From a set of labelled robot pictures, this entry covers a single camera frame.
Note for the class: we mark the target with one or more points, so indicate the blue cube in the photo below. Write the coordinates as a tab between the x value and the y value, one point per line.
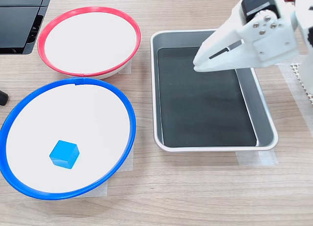
64	153

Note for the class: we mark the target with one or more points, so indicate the steel tray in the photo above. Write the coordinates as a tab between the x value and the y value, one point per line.
260	108

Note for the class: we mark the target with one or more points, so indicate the black tray mat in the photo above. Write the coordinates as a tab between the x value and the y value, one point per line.
205	108

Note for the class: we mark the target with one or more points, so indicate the pale perforated plate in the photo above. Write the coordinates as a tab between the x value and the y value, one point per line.
297	70

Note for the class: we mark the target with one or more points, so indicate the translucent film sheet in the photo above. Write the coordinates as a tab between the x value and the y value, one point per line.
299	108

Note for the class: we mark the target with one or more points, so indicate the translucent tape strip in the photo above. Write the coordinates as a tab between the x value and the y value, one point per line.
256	158

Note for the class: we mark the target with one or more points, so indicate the red-rimmed white plate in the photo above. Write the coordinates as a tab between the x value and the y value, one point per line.
90	41

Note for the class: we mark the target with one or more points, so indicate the blue-rimmed white plate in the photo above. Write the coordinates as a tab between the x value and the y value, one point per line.
80	118

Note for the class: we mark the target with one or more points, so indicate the black device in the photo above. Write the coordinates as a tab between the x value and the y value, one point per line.
17	23

